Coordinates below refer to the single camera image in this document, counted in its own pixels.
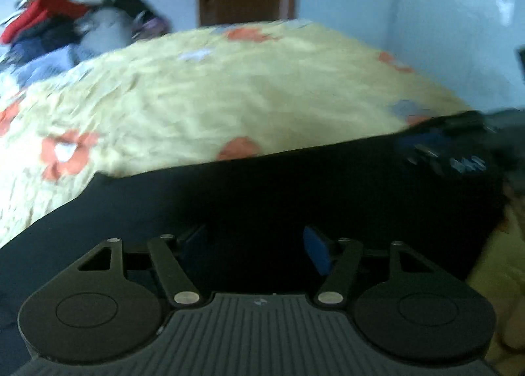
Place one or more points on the yellow carrot print bedsheet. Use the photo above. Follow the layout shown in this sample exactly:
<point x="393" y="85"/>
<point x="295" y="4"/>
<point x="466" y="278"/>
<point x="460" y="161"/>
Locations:
<point x="246" y="93"/>

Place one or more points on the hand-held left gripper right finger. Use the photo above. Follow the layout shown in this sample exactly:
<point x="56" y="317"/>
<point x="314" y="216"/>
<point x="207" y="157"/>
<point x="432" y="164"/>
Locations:
<point x="316" y="251"/>

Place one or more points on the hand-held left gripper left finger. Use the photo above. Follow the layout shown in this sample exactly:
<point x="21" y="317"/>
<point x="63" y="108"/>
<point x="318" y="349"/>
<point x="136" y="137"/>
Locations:
<point x="189" y="245"/>

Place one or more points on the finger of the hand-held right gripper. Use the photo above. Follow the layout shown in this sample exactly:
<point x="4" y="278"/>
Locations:
<point x="430" y="140"/>

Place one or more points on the pile of clothes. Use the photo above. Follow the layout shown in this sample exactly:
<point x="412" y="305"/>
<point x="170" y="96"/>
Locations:
<point x="53" y="19"/>

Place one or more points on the black pants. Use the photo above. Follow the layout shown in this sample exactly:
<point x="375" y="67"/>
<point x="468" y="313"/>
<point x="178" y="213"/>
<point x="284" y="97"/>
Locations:
<point x="254" y="199"/>

